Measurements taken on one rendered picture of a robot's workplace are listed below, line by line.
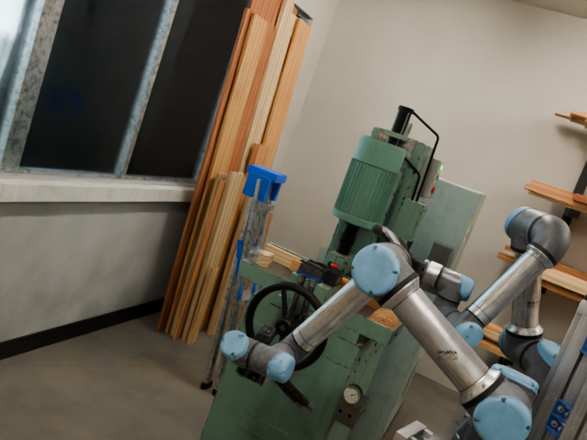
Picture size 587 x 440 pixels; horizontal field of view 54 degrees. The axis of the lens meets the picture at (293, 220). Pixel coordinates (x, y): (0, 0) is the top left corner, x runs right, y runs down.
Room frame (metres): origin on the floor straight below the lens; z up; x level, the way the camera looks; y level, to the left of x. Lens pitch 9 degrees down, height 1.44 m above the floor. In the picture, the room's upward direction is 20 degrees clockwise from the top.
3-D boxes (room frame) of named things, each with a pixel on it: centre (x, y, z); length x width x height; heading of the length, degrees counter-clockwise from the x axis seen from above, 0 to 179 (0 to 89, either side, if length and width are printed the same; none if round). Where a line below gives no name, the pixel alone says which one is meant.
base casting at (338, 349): (2.23, -0.25, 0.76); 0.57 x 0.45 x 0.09; 160
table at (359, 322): (2.01, -0.17, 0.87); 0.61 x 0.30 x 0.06; 70
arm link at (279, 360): (1.46, -0.08, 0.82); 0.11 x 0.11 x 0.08; 69
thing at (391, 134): (2.24, -0.26, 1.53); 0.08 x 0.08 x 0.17; 70
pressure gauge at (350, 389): (1.82, -0.38, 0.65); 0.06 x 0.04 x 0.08; 70
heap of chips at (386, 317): (1.94, -0.41, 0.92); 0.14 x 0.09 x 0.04; 160
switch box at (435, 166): (2.36, -0.45, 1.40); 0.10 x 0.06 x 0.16; 160
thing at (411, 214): (2.26, -0.43, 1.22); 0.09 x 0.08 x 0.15; 160
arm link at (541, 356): (1.78, -0.91, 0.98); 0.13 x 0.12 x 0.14; 18
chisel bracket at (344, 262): (2.13, -0.22, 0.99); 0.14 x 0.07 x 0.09; 160
